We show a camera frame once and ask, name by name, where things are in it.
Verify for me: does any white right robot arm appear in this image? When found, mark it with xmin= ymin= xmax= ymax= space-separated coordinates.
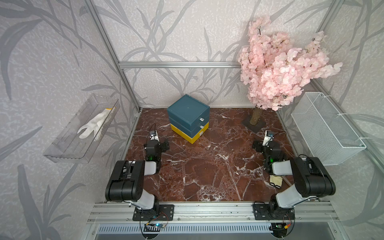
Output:
xmin=253 ymin=140 xmax=336 ymax=216

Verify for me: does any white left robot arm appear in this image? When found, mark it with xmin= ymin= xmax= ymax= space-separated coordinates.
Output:
xmin=105 ymin=137 xmax=170 ymax=213

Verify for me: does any teal drawer cabinet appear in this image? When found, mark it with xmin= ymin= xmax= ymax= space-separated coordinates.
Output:
xmin=167 ymin=95 xmax=210 ymax=138

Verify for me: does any yellow drawer cabinet base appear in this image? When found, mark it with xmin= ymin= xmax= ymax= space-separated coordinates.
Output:
xmin=170 ymin=121 xmax=210 ymax=145

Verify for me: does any white work glove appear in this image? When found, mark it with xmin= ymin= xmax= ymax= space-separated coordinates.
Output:
xmin=77 ymin=109 xmax=112 ymax=142

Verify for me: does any pink artificial blossom tree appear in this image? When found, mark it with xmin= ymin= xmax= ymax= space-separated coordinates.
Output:
xmin=238 ymin=16 xmax=343 ymax=132

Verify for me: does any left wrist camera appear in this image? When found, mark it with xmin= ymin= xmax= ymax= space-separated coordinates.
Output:
xmin=150 ymin=130 xmax=160 ymax=142

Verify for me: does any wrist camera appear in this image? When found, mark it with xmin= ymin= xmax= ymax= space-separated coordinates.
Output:
xmin=150 ymin=130 xmax=160 ymax=142
xmin=263 ymin=130 xmax=275 ymax=146

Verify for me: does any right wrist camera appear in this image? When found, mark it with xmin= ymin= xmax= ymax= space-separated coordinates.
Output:
xmin=263 ymin=130 xmax=275 ymax=146

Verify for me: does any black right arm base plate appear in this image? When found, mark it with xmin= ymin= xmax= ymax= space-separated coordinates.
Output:
xmin=252 ymin=202 xmax=295 ymax=221

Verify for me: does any white wire mesh basket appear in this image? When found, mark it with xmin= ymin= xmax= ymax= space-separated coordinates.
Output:
xmin=292 ymin=92 xmax=367 ymax=166

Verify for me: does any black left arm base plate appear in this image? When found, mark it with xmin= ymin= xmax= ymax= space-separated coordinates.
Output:
xmin=133 ymin=204 xmax=175 ymax=222

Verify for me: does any clear plastic wall tray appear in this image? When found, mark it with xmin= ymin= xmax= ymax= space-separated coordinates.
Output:
xmin=43 ymin=94 xmax=121 ymax=164

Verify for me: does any aluminium front rail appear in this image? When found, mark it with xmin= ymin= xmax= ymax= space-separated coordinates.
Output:
xmin=87 ymin=201 xmax=340 ymax=224

